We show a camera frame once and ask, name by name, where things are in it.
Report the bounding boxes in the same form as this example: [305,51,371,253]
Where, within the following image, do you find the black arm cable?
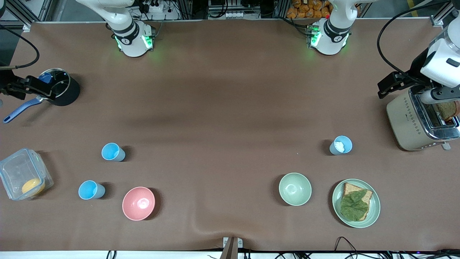
[376,1,460,85]
[0,24,40,69]

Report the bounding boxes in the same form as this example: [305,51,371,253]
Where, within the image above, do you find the beige chrome toaster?
[386,86,460,151]

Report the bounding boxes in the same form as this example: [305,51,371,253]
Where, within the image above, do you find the white power strip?
[141,0,165,13]

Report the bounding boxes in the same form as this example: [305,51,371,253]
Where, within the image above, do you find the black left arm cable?
[376,1,460,85]

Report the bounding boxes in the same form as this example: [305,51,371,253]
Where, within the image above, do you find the brown bread slice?
[341,182,373,221]

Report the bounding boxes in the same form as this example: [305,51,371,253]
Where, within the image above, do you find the black looped floor cable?
[334,236,362,259]

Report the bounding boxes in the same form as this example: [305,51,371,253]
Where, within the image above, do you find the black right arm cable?
[0,24,40,69]

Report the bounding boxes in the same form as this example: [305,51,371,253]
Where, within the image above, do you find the brown table cover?
[0,19,460,252]

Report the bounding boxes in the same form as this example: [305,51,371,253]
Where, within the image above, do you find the pale green bowl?
[279,173,312,206]

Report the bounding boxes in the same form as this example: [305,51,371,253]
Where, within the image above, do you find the orange round food piece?
[22,178,46,197]

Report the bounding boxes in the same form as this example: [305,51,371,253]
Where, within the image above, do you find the dark toast slice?
[433,101,460,122]

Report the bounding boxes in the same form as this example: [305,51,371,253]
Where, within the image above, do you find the orange snack bag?
[286,0,332,19]

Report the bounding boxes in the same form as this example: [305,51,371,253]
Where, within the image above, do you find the metal table edge clamp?
[222,236,243,259]

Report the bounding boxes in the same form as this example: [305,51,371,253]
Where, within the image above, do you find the green lettuce leaf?
[340,190,370,221]

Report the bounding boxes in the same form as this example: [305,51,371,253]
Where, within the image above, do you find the glass lid with blue knob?
[38,68,71,98]

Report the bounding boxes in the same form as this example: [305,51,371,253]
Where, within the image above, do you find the pale green plate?
[332,179,381,228]

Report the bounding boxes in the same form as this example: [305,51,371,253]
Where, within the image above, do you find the clear plastic food container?
[0,148,54,201]

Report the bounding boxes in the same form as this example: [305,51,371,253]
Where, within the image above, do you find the pink bowl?
[122,186,156,221]

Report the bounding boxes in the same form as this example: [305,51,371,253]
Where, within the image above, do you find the pale grey-blue plastic cup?
[330,136,353,156]

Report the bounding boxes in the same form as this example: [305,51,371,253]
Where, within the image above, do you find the bright blue plastic cup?
[78,180,106,200]
[101,143,126,162]

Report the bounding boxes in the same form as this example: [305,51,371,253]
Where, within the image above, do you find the black pot with blue handle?
[3,68,81,124]

